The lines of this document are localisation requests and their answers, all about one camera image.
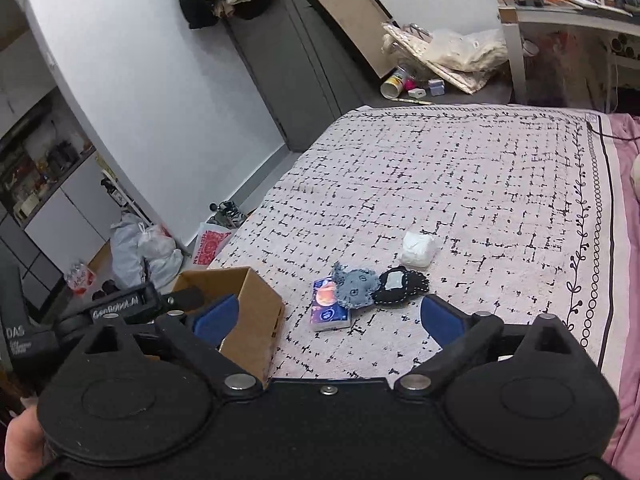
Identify white kitchen cabinet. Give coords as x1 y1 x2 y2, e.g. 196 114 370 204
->
1 89 122 314

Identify grey sneakers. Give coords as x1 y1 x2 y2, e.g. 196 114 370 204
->
207 200 247 230

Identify cream tote bag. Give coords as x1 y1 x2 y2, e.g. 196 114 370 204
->
382 23 509 94

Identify person's left hand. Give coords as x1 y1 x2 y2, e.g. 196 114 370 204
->
4 405 44 480

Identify black stitched plush toy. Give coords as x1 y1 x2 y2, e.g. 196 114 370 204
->
372 266 430 306

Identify brown cardboard box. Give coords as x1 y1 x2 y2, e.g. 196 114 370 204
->
174 268 284 382

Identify white black patterned blanket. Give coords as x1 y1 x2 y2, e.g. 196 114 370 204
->
215 105 629 385

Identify blue tissue pack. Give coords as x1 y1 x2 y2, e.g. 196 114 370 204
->
310 278 352 332

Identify white desk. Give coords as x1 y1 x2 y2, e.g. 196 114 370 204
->
498 0 639 104

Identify white red plastic bag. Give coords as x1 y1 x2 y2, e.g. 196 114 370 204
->
192 222 234 266

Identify white garbage bags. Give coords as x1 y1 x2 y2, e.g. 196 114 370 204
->
110 212 183 289

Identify pink bed sheet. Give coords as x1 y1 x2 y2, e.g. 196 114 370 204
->
604 114 639 479

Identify white crumpled soft pouch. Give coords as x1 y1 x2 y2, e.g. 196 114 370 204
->
399 231 437 269

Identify paper cup tube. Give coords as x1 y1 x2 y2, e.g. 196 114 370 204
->
380 67 410 100

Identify black framed board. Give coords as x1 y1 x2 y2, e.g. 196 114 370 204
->
307 0 397 81

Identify dark grey door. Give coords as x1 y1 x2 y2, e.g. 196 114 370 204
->
226 0 374 153

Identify grey denim plush toy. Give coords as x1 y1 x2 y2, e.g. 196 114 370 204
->
331 262 380 310

